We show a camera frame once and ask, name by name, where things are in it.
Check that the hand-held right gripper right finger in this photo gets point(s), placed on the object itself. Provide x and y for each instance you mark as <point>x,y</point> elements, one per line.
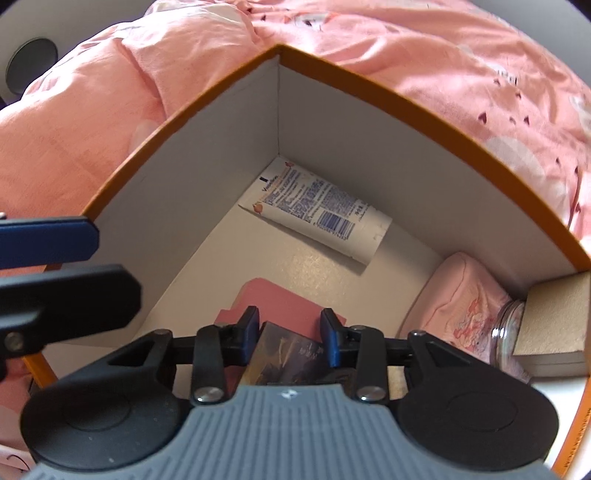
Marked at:
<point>328,339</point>

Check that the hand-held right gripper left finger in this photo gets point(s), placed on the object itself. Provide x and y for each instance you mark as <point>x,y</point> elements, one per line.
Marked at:
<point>249,332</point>

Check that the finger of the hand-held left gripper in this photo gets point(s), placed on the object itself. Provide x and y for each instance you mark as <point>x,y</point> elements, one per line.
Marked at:
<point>69,300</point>
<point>51,242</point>

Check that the dark glossy card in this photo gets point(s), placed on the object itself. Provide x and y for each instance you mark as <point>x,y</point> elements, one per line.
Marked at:
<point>286,355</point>

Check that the white lotion tube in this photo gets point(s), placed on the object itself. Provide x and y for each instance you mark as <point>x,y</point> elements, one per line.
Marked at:
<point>318,212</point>

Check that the pink fabric pouch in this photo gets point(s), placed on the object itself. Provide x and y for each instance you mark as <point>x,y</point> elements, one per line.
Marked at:
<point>452,295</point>

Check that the orange cardboard box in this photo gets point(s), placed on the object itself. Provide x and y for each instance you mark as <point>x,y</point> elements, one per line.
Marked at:
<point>369,175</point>

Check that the beige cardboard box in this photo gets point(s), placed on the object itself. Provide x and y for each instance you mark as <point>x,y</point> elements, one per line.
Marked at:
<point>554,318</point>

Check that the pink flat card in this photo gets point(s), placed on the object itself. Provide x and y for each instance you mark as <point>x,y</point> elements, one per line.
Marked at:
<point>286,304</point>

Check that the pink printed blanket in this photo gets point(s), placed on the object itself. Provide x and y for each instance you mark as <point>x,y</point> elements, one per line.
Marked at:
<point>115,92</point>

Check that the dark round object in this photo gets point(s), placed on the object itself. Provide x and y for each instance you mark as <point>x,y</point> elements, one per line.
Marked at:
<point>32,64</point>

